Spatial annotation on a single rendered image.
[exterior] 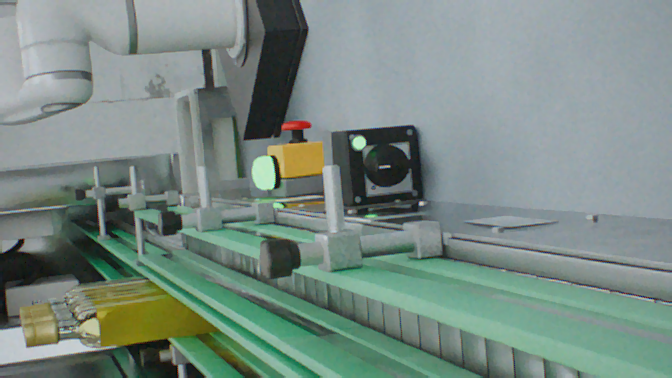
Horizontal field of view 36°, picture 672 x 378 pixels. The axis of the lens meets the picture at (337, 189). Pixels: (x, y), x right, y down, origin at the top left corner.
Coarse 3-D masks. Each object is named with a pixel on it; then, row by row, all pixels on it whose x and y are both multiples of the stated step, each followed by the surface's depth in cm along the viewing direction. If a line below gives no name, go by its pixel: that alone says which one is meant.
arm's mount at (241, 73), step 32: (256, 0) 141; (288, 0) 142; (256, 32) 142; (288, 32) 139; (224, 64) 164; (256, 64) 144; (288, 64) 145; (256, 96) 149; (288, 96) 151; (256, 128) 156
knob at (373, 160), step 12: (384, 144) 105; (372, 156) 104; (384, 156) 104; (396, 156) 104; (372, 168) 104; (384, 168) 102; (396, 168) 103; (408, 168) 103; (372, 180) 105; (384, 180) 104; (396, 180) 104
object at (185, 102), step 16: (176, 96) 190; (192, 96) 178; (176, 112) 193; (192, 112) 178; (176, 128) 194; (192, 128) 194; (192, 144) 194; (192, 160) 194; (192, 176) 194; (192, 192) 194
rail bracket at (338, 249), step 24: (336, 168) 71; (336, 192) 71; (336, 216) 71; (264, 240) 71; (336, 240) 71; (360, 240) 71; (384, 240) 72; (408, 240) 73; (432, 240) 73; (264, 264) 70; (288, 264) 69; (312, 264) 71; (336, 264) 71; (360, 264) 71
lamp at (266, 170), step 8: (256, 160) 134; (264, 160) 134; (272, 160) 134; (256, 168) 134; (264, 168) 133; (272, 168) 133; (256, 176) 134; (264, 176) 133; (272, 176) 133; (280, 176) 133; (256, 184) 135; (264, 184) 133; (272, 184) 134
